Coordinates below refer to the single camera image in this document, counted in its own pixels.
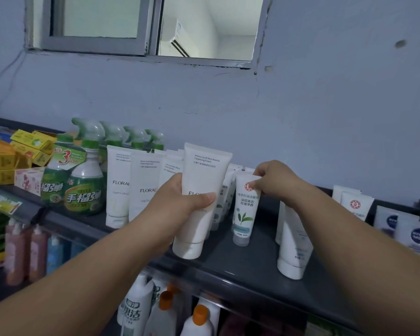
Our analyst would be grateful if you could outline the pink white floral box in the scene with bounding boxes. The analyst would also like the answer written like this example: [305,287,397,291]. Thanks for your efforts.
[14,167,45,196]

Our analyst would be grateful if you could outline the person's right hand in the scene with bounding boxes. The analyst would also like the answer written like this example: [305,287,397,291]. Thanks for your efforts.
[247,160,317,209]

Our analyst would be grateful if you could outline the person's right forearm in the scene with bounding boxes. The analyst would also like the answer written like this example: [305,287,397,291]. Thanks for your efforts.
[290,185,420,336]

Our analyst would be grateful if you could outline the Nivea Men tube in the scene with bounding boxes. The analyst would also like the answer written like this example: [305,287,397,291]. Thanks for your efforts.
[373,205,410,238]
[393,213,420,258]

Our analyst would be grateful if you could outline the dark grey shelf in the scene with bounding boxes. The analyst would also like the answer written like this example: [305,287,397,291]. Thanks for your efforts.
[0,115,420,336]

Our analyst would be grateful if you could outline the stack of yellow boxes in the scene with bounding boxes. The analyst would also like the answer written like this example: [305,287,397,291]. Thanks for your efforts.
[0,129,58,186]

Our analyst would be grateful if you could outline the green spray cleaner twin pack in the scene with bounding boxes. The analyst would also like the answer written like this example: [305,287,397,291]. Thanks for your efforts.
[40,118,105,217]
[124,126,149,151]
[145,129,165,152]
[98,121,131,193]

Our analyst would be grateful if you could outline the light blue small bottle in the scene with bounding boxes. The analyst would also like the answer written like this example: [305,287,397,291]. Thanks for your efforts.
[46,234,65,275]
[70,241,86,259]

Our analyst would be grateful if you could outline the grey framed window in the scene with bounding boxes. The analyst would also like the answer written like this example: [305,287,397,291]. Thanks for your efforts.
[24,0,272,69]

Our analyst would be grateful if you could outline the person's left hand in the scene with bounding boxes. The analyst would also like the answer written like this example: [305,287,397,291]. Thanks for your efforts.
[147,173,217,256]

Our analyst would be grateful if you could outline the row of pink pump bottles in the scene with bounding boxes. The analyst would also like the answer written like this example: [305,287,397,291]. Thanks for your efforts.
[4,220,49,287]

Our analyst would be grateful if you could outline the white air conditioner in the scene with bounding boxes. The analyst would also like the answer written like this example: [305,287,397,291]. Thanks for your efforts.
[160,19,191,58]

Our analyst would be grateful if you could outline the person's left forearm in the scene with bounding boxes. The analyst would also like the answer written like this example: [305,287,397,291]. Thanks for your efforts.
[0,220,172,336]

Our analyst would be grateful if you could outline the white cleaner bottle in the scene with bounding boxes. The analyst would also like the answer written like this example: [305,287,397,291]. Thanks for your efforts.
[117,274,154,336]
[150,278,168,307]

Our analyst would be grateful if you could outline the yellow white price tag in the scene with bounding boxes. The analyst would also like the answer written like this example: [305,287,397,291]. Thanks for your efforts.
[0,195,23,216]

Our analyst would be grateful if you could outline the thin wall cable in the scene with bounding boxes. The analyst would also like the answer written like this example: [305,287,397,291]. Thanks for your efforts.
[0,49,27,88]

